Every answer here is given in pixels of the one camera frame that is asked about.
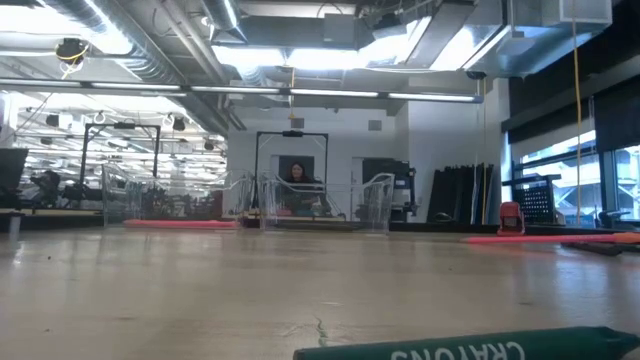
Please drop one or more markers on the black pen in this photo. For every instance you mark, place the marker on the black pen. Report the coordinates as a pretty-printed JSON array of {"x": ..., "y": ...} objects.
[{"x": 595, "y": 248}]

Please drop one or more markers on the person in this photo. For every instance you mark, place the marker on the person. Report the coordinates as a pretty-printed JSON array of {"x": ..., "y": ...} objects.
[
  {"x": 298, "y": 172},
  {"x": 47, "y": 182}
]

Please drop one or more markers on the clear plastic bin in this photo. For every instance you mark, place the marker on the clear plastic bin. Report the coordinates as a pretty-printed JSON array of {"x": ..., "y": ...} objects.
[
  {"x": 370, "y": 200},
  {"x": 150, "y": 195}
]

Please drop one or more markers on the black cabinet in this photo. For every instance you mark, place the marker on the black cabinet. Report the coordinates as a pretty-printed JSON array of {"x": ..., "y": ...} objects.
[{"x": 385, "y": 167}]

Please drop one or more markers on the long ceiling light strip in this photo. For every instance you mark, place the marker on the long ceiling light strip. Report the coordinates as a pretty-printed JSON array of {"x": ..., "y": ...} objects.
[{"x": 330, "y": 93}]

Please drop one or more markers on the stack of black panels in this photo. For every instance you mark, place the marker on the stack of black panels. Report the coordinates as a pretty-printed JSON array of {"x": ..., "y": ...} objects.
[{"x": 460, "y": 192}]

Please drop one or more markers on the dark pen on table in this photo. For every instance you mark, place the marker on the dark pen on table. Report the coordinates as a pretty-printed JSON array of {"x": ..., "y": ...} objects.
[{"x": 450, "y": 345}]

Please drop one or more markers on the black pegboard cart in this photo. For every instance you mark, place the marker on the black pegboard cart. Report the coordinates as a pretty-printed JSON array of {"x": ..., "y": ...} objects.
[{"x": 537, "y": 202}]

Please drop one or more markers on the computer monitor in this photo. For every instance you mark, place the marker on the computer monitor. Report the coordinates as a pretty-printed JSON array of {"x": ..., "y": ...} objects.
[{"x": 10, "y": 167}]

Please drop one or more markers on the black rig frame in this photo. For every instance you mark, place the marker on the black rig frame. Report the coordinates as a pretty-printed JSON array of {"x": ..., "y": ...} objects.
[
  {"x": 122, "y": 126},
  {"x": 291, "y": 133}
]

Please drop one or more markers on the black aluminium table frame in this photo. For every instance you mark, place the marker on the black aluminium table frame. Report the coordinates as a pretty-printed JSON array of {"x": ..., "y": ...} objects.
[{"x": 440, "y": 228}]

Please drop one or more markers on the dome security camera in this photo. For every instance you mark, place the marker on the dome security camera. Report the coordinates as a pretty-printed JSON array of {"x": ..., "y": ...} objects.
[{"x": 476, "y": 75}]

